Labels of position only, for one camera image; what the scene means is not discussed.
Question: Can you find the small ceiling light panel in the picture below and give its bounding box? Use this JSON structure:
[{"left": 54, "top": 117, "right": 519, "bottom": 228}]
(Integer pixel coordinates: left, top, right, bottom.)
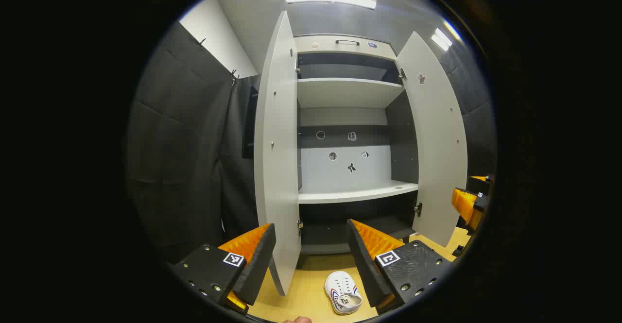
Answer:
[{"left": 431, "top": 28, "right": 453, "bottom": 51}]

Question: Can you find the grey cabinet drawer front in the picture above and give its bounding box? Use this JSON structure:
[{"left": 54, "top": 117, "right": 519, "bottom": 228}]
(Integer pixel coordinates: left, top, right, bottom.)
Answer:
[{"left": 294, "top": 35, "right": 398, "bottom": 61}]

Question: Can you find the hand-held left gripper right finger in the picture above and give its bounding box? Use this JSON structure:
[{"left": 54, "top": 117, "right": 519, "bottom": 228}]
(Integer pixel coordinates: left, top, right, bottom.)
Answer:
[{"left": 346, "top": 219, "right": 455, "bottom": 315}]

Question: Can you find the white canvas shoe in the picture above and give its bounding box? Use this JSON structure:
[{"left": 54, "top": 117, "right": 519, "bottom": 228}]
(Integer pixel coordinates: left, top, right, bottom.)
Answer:
[{"left": 324, "top": 271, "right": 364, "bottom": 315}]

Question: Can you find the grey shoe cabinet door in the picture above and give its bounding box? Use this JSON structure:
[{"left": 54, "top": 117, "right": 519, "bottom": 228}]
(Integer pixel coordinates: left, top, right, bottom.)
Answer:
[
  {"left": 254, "top": 11, "right": 303, "bottom": 297},
  {"left": 395, "top": 32, "right": 468, "bottom": 248}
]

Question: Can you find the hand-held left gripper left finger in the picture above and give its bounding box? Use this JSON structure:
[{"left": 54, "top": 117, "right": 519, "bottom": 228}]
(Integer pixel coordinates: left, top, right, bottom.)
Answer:
[{"left": 170, "top": 223, "right": 276, "bottom": 315}]

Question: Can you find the grey shoe cabinet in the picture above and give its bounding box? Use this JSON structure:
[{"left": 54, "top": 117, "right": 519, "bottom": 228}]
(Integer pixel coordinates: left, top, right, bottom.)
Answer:
[{"left": 292, "top": 34, "right": 421, "bottom": 269}]

